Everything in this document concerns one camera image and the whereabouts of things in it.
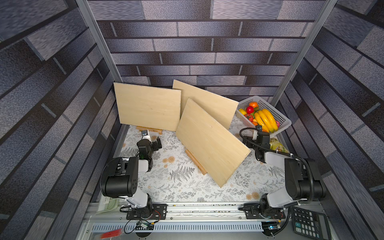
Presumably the wooden easel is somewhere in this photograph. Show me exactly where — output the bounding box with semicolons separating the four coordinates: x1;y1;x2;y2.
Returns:
136;126;163;135
185;150;207;176

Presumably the plywood board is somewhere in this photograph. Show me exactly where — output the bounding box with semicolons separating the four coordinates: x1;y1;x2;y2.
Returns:
176;99;251;188
173;80;239;129
114;83;182;131

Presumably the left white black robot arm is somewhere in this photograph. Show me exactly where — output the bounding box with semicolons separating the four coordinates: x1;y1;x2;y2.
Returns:
100;138;162;219

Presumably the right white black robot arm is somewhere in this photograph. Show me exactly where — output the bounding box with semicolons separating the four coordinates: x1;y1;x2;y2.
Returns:
239;127;327;219

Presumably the green snack bag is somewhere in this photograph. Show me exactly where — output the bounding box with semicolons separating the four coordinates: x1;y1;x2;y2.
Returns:
270;138;290;154

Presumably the yellow banana bunch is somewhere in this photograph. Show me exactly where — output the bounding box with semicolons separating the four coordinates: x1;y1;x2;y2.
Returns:
253;109;280;133

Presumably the yellow lemon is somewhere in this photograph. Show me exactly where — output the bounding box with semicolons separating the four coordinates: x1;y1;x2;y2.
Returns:
239;109;247;116

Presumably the red apple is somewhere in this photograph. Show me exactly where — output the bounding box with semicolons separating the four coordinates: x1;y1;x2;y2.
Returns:
246;106;255;114

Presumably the floral table mat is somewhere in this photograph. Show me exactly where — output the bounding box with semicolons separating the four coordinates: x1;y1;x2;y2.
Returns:
138;131;285;203

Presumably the orange fruit top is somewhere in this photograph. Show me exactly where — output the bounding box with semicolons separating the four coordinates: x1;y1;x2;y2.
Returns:
249;102;259;108

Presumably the white plastic basket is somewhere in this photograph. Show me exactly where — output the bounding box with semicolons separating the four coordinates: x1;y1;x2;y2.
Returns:
236;96;292;138

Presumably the green items plastic bag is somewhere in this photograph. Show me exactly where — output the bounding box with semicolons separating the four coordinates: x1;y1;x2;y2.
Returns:
96;196;123;214

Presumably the black calculator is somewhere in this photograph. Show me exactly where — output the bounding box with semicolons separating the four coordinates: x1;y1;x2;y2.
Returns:
292;207;332;240

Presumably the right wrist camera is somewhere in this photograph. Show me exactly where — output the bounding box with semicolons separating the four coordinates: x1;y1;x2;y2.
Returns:
253;125;263;141

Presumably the aluminium rail base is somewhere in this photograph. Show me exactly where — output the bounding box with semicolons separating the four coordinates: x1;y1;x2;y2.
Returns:
75;202;306;240

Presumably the red tool handle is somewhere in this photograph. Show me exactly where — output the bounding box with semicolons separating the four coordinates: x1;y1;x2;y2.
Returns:
100;229;123;240

